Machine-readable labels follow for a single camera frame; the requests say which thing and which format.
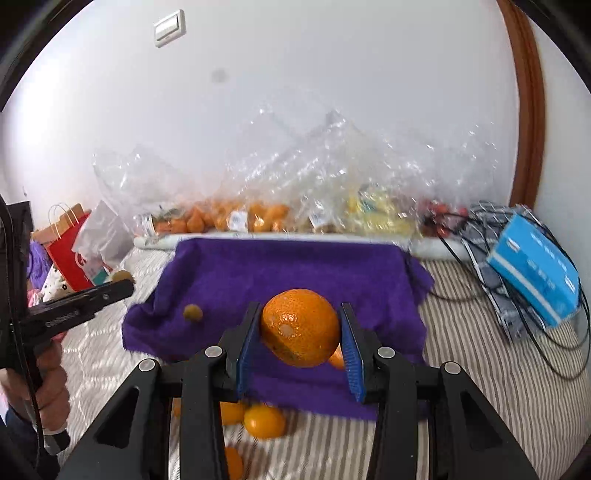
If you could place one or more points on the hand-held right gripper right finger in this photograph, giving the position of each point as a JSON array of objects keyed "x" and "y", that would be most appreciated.
[{"x": 353, "y": 364}]

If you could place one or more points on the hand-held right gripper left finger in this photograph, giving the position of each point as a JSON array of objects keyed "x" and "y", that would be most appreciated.
[{"x": 244, "y": 353}]

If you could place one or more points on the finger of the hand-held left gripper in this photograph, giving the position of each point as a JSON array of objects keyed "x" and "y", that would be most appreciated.
[{"x": 106, "y": 293}]

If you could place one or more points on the large orange mandarin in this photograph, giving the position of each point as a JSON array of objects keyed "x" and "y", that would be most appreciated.
[{"x": 300, "y": 327}]

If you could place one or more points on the person's left forearm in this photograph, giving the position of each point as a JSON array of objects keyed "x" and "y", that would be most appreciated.
[{"x": 14, "y": 443}]

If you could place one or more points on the person's left hand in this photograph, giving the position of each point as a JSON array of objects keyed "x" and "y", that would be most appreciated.
[{"x": 53, "y": 387}]

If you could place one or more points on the purple cloth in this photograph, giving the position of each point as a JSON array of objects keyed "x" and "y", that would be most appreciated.
[{"x": 39, "y": 265}]

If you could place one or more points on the pink cloth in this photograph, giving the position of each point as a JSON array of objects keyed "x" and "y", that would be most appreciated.
[{"x": 32, "y": 300}]

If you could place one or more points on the white spotted cloth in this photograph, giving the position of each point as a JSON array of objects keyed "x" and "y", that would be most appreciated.
[{"x": 53, "y": 286}]

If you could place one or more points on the red paper bag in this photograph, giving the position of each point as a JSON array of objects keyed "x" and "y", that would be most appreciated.
[{"x": 64, "y": 258}]

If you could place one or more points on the white plastic bag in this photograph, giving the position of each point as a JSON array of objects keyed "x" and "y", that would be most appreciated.
[{"x": 104, "y": 230}]

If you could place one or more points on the purple towel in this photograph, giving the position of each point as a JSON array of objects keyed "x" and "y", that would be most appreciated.
[{"x": 277, "y": 267}]

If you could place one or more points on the striped bed sheet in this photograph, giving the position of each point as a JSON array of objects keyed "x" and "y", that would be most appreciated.
[{"x": 461, "y": 350}]

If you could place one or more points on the clear bag of kumquats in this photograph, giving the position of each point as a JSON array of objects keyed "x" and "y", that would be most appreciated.
[{"x": 263, "y": 217}]

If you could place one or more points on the clear bag of yellow fruit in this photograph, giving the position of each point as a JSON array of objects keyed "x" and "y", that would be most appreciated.
[{"x": 378, "y": 207}]

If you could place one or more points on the clear bag of red fruit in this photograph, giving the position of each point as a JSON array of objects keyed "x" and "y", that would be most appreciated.
[{"x": 438, "y": 210}]

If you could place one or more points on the blue tissue box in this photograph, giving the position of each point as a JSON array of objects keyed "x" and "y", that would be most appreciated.
[{"x": 535, "y": 272}]

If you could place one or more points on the white light switch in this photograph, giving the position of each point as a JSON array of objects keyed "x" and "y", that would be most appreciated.
[{"x": 170, "y": 28}]

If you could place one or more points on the brown wooden door frame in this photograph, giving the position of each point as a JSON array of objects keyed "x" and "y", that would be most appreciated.
[{"x": 526, "y": 92}]

